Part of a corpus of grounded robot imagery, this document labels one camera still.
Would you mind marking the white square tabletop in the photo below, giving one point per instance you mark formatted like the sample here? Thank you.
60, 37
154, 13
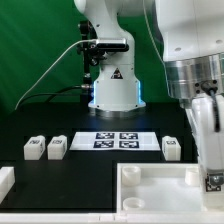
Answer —
164, 187

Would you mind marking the white sheet with tags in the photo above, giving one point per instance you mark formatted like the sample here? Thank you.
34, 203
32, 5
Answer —
133, 141

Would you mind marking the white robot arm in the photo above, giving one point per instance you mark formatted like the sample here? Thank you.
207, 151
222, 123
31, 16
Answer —
191, 36

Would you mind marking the silver camera on stand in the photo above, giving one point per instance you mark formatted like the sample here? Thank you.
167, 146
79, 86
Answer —
112, 45

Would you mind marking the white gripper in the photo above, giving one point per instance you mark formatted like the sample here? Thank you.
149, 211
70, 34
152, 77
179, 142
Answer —
210, 144

